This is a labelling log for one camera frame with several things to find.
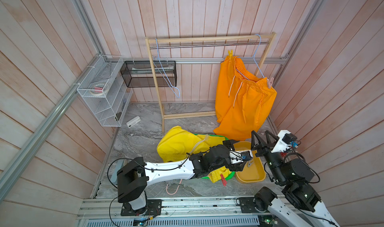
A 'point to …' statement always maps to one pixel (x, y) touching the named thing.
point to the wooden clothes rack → (167, 115)
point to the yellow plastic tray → (254, 171)
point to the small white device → (133, 121)
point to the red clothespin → (223, 180)
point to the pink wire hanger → (177, 190)
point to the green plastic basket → (232, 173)
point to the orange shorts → (242, 101)
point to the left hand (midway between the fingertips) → (239, 151)
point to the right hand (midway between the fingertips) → (258, 130)
